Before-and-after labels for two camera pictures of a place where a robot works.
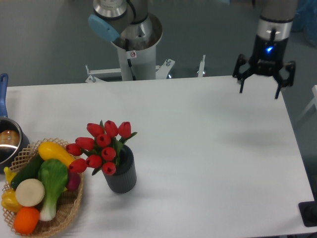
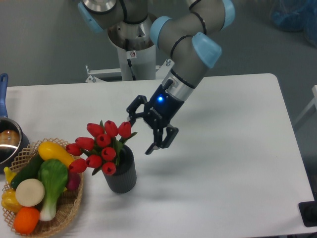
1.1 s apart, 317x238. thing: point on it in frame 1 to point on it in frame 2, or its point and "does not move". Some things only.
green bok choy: [52, 176] does not move
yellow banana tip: [9, 174] does not move
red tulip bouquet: [102, 153] does not move
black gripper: [267, 57] to [158, 112]
